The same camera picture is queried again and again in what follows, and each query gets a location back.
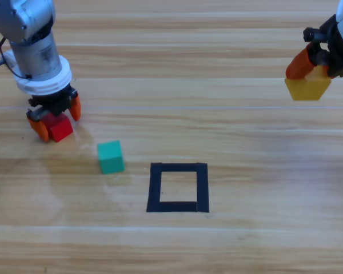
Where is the yellow wooden cube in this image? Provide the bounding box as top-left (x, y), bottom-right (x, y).
top-left (284, 66), bottom-right (332, 101)

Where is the green wooden cube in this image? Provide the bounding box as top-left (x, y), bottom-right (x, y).
top-left (97, 140), bottom-right (126, 175)

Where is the red wooden cube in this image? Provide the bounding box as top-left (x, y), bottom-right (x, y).
top-left (42, 111), bottom-right (74, 143)

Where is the black tape square outline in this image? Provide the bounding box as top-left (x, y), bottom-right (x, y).
top-left (146, 162), bottom-right (210, 213)

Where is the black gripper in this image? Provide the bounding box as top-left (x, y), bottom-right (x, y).
top-left (285, 15), bottom-right (343, 80)
top-left (27, 86), bottom-right (82, 143)

